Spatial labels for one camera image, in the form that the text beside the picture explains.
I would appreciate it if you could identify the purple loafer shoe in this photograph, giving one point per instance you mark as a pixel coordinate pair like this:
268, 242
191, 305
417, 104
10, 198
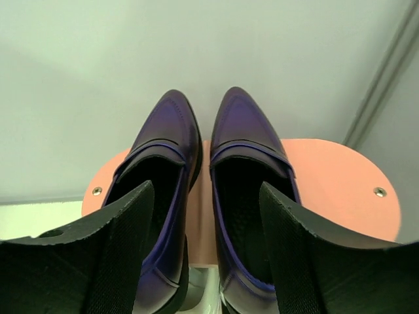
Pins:
168, 152
245, 152

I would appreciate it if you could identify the pink shoe shelf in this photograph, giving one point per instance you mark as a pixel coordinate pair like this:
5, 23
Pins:
333, 180

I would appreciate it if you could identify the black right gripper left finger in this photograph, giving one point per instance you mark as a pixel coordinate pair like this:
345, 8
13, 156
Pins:
91, 265

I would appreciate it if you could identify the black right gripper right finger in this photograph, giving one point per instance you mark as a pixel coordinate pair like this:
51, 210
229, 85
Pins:
319, 266

